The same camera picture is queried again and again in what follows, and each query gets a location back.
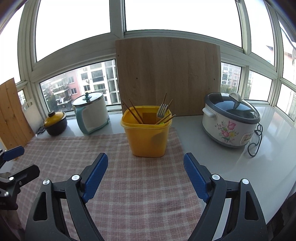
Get metal fork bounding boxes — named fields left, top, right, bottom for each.
left=157, top=103, right=168, bottom=119

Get pine plank panel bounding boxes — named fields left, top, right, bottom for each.
left=0, top=78, right=34, bottom=149

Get black scissors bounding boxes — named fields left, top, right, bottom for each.
left=36, top=126, right=46, bottom=135

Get white cutting board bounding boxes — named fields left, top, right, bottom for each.
left=22, top=99, right=43, bottom=133

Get black pot yellow lid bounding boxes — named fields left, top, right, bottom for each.
left=43, top=111, right=67, bottom=136

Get white teal electric pot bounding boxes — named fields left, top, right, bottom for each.
left=72, top=91, right=110, bottom=135

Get floral white rice cooker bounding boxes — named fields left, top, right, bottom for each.
left=202, top=92, right=261, bottom=148

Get pink plaid table cloth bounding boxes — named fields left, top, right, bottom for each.
left=11, top=128, right=202, bottom=240

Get yellow plastic utensil bin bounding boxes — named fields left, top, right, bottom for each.
left=120, top=105, right=173, bottom=158

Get large wooden board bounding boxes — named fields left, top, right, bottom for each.
left=115, top=37, right=221, bottom=116

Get black power cable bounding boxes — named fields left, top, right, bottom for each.
left=247, top=123, right=264, bottom=158

